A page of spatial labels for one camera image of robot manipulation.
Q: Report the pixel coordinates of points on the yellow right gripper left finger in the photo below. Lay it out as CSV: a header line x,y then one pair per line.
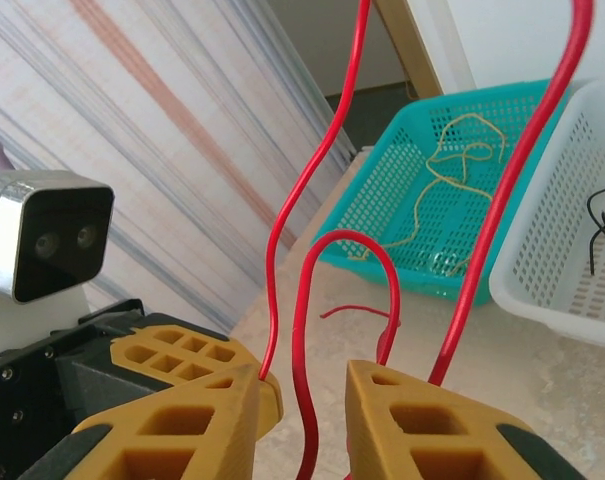
x,y
182,440

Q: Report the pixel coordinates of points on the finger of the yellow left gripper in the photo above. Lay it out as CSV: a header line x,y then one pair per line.
x,y
147,345
273,402

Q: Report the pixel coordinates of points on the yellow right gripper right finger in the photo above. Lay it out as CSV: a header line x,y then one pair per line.
x,y
432,440

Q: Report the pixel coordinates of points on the translucent corrugated side panel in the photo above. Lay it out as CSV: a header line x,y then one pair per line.
x,y
132,125

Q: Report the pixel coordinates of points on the white plastic basket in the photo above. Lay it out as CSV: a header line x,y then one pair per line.
x,y
542,240

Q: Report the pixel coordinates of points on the teal plastic basket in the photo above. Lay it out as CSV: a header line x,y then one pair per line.
x,y
382,190

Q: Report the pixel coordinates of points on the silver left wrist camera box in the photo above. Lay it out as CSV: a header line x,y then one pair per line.
x,y
57,235

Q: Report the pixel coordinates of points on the wooden door frame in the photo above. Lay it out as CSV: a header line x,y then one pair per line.
x,y
412,50

